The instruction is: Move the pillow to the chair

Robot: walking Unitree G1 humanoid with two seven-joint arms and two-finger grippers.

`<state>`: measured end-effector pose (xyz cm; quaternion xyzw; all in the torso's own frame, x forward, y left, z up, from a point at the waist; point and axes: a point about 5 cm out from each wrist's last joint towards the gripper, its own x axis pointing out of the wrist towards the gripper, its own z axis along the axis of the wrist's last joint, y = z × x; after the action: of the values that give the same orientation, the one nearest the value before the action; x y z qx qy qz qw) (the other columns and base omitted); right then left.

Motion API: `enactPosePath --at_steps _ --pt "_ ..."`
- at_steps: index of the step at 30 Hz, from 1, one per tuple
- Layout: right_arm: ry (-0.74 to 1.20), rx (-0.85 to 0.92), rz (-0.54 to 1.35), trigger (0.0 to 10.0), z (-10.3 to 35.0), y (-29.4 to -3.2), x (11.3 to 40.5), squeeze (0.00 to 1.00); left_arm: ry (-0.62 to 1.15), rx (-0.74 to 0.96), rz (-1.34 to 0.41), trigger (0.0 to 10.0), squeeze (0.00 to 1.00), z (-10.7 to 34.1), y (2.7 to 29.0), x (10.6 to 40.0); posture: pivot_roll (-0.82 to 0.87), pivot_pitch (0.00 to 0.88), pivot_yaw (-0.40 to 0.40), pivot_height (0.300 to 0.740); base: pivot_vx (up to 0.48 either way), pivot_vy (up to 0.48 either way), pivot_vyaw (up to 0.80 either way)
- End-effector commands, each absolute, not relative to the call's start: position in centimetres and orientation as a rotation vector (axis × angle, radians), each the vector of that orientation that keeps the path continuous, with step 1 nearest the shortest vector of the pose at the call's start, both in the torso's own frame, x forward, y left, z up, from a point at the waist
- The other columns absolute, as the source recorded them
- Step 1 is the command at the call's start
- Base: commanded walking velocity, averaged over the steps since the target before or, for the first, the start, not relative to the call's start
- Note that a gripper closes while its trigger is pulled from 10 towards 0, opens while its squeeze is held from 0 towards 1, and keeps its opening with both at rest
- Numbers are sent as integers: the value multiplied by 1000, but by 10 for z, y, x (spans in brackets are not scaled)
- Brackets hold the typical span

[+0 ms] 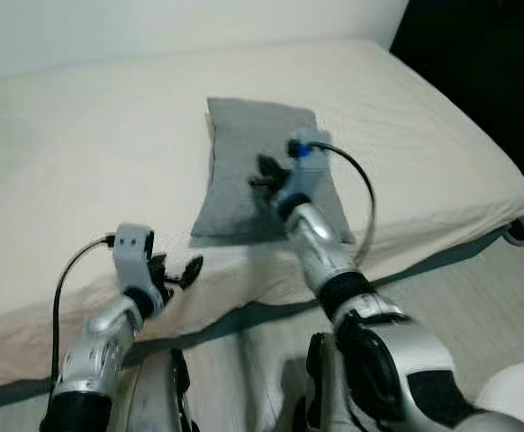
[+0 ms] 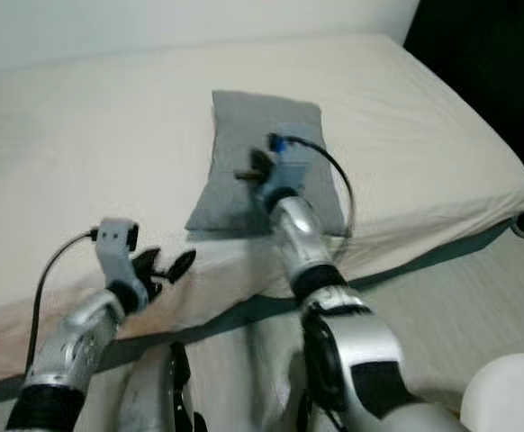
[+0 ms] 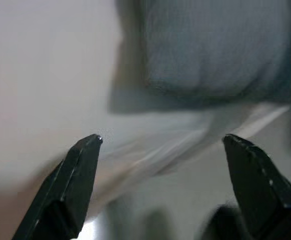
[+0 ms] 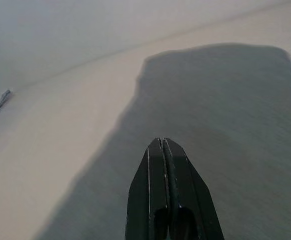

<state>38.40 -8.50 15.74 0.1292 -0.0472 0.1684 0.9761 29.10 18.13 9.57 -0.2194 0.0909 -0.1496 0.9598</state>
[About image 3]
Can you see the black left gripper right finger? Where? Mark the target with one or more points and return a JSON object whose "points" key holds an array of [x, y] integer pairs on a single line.
{"points": [[258, 187]]}

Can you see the grey fabric pillow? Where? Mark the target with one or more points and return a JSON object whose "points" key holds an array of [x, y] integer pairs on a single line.
{"points": [[215, 50]]}

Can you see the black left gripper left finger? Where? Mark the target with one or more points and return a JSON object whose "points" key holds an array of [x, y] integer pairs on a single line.
{"points": [[73, 180]]}

